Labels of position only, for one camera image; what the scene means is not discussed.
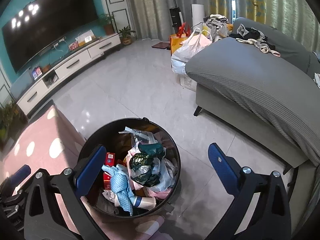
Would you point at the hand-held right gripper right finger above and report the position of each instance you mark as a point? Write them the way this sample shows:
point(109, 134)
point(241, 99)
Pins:
point(222, 167)

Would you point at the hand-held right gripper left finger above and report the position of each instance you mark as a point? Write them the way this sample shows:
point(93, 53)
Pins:
point(90, 170)

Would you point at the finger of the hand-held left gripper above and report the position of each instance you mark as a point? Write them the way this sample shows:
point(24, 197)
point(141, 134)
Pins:
point(20, 176)

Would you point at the red carton box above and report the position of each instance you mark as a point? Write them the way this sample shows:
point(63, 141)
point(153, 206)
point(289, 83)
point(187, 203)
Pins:
point(110, 158)

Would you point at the black trash bin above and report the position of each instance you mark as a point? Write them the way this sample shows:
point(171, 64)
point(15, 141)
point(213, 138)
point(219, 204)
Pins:
point(107, 132)

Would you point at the green snack packet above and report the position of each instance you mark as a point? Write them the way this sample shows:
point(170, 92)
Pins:
point(146, 160)

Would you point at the pink dotted tablecloth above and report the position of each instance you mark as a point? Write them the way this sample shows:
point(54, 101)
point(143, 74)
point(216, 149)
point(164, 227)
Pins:
point(37, 135)

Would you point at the large leafy potted plant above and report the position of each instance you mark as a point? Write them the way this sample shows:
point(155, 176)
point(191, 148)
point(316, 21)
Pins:
point(7, 120)

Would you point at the grey sofa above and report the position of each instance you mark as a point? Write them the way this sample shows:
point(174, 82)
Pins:
point(250, 80)

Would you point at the small blue sign stand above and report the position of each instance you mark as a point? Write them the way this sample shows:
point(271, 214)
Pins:
point(37, 73)

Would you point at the white television cabinet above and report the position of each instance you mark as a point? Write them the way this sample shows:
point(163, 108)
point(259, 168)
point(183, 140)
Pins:
point(72, 63)

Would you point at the large white plastic bag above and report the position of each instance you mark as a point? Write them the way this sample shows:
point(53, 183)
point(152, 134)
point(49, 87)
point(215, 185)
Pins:
point(185, 55)

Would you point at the desk calendar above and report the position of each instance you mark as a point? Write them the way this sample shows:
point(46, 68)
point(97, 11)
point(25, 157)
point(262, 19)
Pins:
point(85, 38)

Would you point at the orange tote bag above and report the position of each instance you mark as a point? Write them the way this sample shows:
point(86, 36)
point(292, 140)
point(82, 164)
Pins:
point(176, 41)

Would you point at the dark clothes on sofa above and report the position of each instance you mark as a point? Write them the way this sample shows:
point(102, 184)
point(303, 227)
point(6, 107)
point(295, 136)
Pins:
point(252, 36)

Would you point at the dark red floor scale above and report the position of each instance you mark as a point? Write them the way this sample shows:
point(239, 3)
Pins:
point(161, 45)

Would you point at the potted plant yellow pot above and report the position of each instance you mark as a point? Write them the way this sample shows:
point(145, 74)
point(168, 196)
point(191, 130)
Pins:
point(126, 36)

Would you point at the pile of clothes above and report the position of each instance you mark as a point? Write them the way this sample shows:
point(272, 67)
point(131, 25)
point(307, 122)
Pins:
point(218, 26)

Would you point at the potted plant terracotta pot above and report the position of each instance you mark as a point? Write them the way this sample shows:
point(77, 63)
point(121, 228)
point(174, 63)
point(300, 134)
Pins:
point(108, 25)

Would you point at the black television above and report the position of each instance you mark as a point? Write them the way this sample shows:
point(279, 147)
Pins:
point(50, 25)

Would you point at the white cylinder appliance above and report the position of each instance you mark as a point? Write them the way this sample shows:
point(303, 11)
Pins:
point(197, 15)

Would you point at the upright vacuum cleaner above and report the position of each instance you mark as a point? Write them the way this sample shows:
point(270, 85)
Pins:
point(175, 15)

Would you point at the yellow patterned curtain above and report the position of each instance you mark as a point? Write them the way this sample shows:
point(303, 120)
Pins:
point(252, 0)

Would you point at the grey curtain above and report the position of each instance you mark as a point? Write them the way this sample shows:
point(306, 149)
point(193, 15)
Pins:
point(150, 5)

